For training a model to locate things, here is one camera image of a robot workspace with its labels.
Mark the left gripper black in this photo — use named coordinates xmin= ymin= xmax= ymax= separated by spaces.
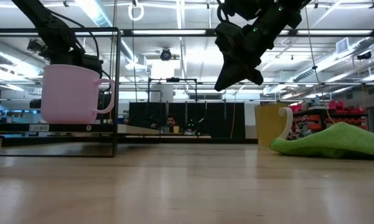
xmin=80 ymin=53 xmax=105 ymax=78

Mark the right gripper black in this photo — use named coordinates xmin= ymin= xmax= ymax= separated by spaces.
xmin=213 ymin=21 xmax=276 ymax=93

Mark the pink plastic mug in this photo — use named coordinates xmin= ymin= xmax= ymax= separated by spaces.
xmin=40 ymin=63 xmax=116 ymax=124

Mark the yellow mug with white handle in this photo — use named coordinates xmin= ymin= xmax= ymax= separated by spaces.
xmin=254 ymin=103 xmax=294 ymax=148

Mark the black partition screen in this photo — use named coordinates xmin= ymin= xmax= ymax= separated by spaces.
xmin=128 ymin=101 xmax=246 ymax=139

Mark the black ceiling-mounted device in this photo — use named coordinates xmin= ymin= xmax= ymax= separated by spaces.
xmin=26 ymin=38 xmax=48 ymax=58

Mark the person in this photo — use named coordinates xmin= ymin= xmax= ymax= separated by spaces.
xmin=159 ymin=114 xmax=184 ymax=134

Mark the rack with red bins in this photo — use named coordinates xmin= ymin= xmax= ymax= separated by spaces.
xmin=287 ymin=98 xmax=368 ymax=140

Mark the green cloth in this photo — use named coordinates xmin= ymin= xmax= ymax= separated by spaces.
xmin=269 ymin=121 xmax=374 ymax=160

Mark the white hanging ring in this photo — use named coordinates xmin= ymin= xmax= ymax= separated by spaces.
xmin=128 ymin=2 xmax=146 ymax=22

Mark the round black ceiling camera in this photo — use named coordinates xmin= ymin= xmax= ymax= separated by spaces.
xmin=159 ymin=48 xmax=173 ymax=62

